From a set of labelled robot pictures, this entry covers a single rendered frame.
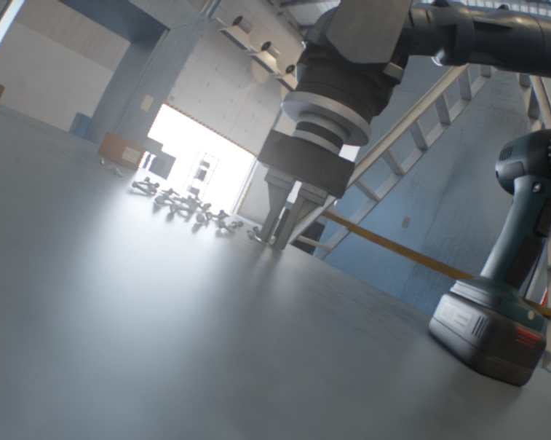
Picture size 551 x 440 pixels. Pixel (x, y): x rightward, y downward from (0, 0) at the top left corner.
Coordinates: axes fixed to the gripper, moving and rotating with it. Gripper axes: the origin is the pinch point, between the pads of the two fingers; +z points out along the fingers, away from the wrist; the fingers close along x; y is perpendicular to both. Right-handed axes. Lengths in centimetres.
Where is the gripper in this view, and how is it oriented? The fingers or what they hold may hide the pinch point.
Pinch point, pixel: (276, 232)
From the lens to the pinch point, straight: 47.9
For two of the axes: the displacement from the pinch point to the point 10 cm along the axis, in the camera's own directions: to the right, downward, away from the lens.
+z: -4.1, 9.1, 0.2
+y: -1.7, -0.5, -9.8
